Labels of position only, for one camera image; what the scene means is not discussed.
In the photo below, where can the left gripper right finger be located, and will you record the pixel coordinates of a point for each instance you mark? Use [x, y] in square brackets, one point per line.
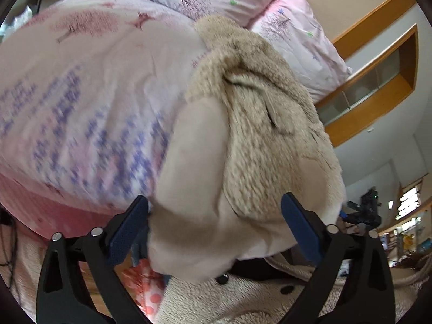
[367, 294]

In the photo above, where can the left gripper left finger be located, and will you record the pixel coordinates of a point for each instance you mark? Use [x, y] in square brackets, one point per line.
[62, 294]

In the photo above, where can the beige fleece coat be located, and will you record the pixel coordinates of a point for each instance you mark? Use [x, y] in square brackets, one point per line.
[248, 134]

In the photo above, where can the pink polka dot cloth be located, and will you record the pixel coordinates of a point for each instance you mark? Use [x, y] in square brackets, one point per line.
[146, 288]

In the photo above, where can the white fluffy garment with buttons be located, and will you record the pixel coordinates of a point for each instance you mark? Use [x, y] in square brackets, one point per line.
[247, 301]

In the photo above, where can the pink floral bed sheet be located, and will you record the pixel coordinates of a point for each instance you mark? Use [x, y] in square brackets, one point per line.
[90, 91]

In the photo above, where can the right pink floral pillow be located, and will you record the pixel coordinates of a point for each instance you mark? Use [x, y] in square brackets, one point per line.
[291, 28]

